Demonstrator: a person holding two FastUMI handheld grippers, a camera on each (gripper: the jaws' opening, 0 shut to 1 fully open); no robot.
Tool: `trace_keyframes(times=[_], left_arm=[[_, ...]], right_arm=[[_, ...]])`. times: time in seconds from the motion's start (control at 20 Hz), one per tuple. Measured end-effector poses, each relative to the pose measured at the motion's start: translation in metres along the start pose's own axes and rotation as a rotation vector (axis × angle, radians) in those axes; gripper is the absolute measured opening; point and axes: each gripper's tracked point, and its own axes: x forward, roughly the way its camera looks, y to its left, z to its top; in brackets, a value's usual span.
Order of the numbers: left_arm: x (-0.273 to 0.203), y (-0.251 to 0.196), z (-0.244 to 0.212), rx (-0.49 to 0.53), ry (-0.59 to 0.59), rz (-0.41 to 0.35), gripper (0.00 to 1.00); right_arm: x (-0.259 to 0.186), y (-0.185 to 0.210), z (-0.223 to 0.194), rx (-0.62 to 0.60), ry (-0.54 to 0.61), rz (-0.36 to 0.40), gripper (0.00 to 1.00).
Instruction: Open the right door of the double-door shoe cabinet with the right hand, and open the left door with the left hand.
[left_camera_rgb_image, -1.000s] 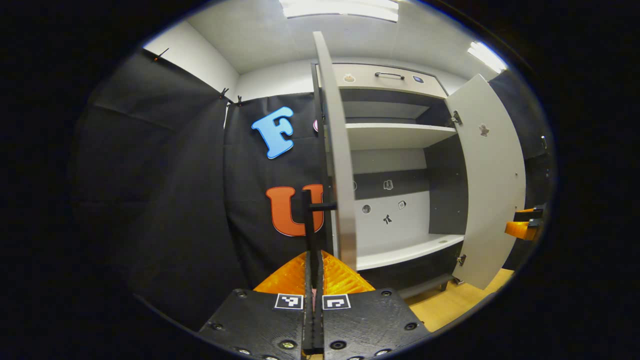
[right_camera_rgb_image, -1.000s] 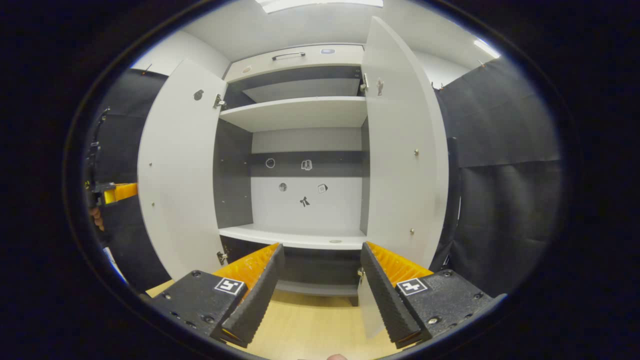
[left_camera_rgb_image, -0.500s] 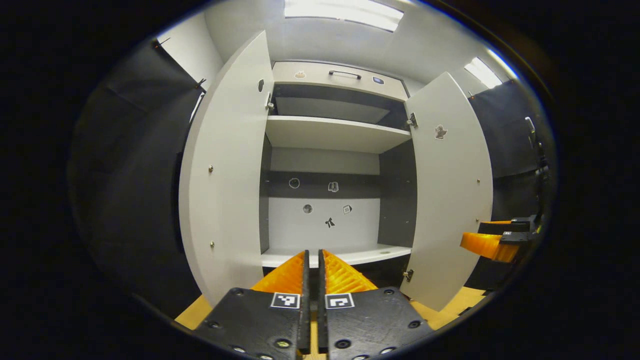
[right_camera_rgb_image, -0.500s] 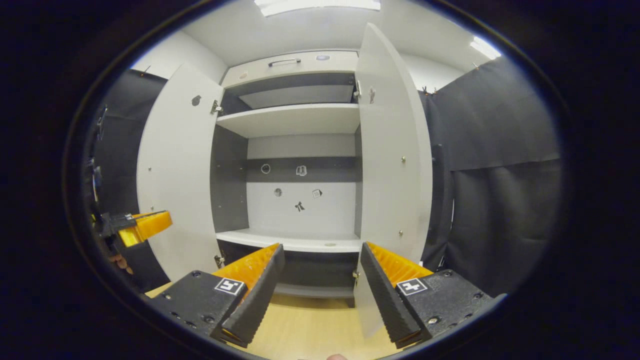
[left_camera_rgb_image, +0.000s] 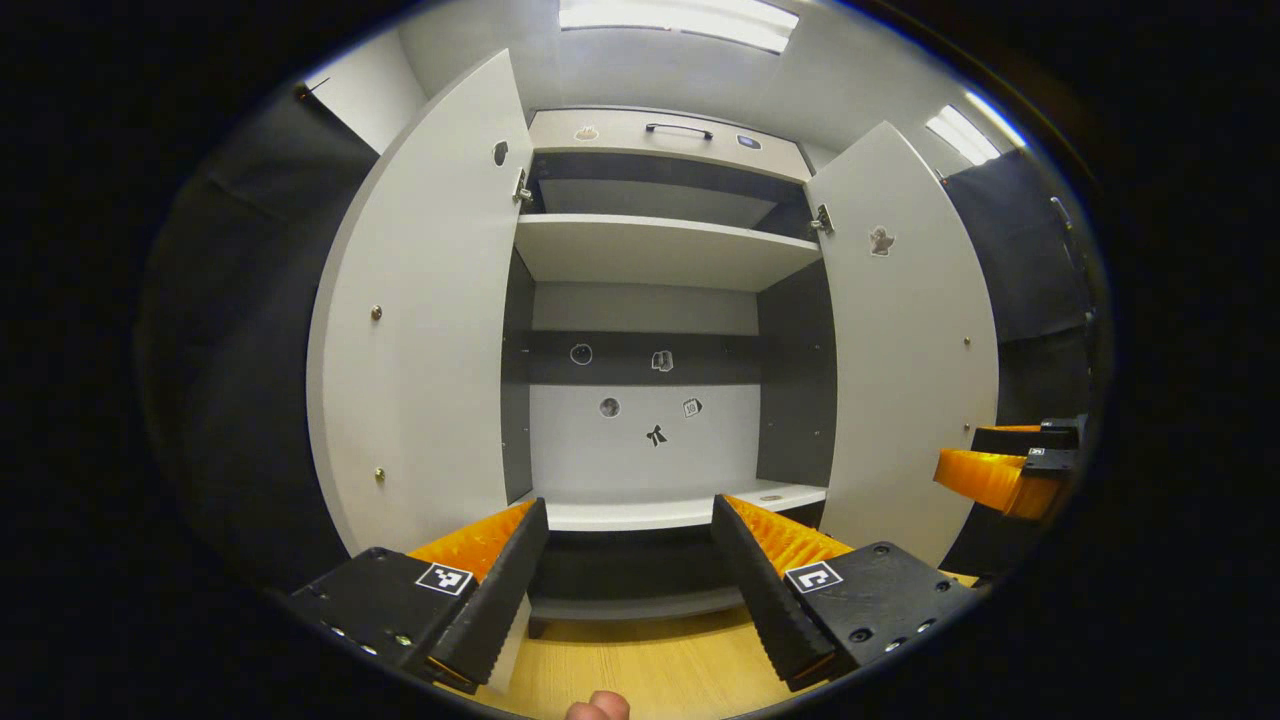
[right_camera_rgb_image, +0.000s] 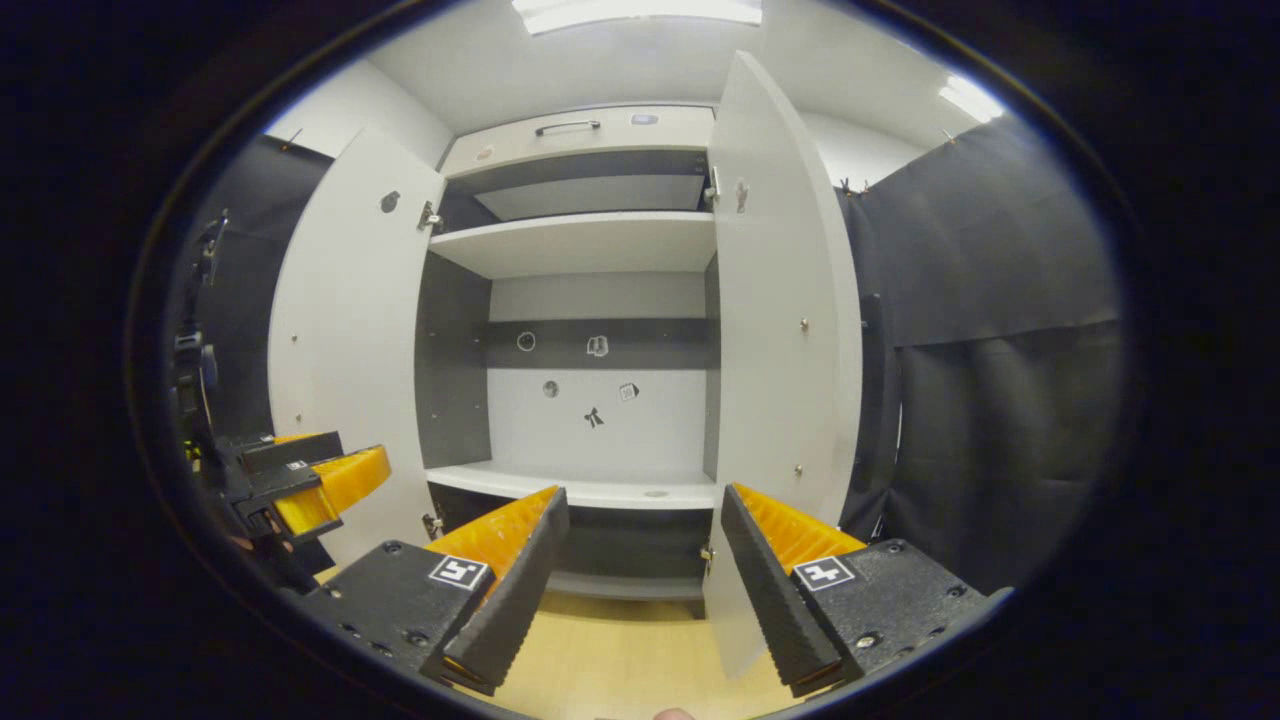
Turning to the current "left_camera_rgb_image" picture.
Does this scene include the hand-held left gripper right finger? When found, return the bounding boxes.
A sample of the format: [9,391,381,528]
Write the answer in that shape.
[708,494,986,694]

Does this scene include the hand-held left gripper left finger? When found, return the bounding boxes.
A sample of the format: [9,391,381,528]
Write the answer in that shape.
[285,497,551,696]

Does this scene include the beige shoe cabinet door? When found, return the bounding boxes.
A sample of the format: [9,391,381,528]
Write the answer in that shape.
[306,48,535,694]
[805,121,1000,567]

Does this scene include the white cabinet shelf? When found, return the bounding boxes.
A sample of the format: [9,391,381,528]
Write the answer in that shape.
[520,480,829,532]
[514,213,823,293]

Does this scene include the dark metal stand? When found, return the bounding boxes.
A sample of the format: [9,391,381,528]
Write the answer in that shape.
[1048,196,1099,321]

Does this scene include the narrow ceiling light panel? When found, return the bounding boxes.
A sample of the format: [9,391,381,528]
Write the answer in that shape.
[925,92,1029,167]

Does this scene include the black backdrop cloth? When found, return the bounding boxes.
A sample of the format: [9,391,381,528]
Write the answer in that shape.
[140,85,1111,591]

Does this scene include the wide ceiling light panel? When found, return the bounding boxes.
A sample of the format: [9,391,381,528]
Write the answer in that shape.
[558,0,801,55]

